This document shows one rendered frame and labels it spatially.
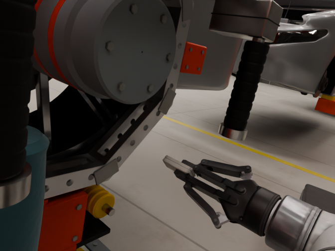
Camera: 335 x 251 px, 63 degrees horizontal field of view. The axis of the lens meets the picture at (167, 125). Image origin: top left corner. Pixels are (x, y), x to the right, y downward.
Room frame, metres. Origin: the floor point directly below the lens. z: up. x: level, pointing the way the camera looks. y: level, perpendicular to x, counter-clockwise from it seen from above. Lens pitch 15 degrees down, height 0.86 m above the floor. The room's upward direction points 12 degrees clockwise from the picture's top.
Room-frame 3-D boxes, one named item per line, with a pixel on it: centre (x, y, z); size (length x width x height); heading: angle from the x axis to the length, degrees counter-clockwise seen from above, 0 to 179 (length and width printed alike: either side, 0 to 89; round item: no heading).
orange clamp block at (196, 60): (0.68, 0.00, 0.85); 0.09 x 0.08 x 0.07; 143
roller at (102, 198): (0.59, 0.19, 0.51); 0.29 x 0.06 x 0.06; 53
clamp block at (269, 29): (0.44, -0.08, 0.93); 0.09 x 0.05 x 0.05; 53
